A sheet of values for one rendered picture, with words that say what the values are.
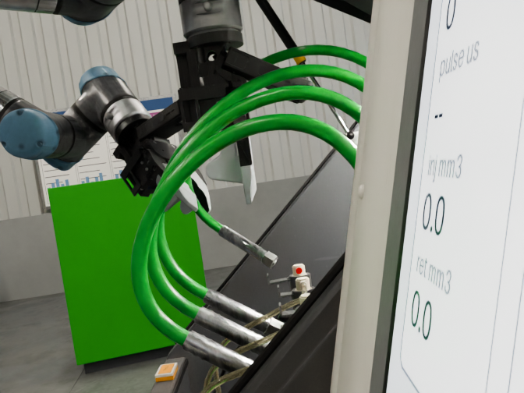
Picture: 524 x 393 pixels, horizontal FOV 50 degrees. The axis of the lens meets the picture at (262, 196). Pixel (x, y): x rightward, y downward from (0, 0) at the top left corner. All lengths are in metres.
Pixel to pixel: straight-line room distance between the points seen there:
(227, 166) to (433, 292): 0.55
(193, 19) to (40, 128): 0.31
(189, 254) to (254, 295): 3.01
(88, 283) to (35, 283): 3.59
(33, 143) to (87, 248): 3.15
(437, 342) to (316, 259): 0.89
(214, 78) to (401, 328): 0.55
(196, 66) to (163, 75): 6.59
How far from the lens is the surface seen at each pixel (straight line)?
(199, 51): 0.73
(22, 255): 7.62
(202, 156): 0.48
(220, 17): 0.71
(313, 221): 1.04
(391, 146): 0.27
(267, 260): 0.82
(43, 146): 0.91
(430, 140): 0.19
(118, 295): 4.08
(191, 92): 0.70
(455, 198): 0.16
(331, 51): 0.78
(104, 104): 1.00
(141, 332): 4.14
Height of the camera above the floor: 1.29
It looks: 4 degrees down
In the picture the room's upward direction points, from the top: 8 degrees counter-clockwise
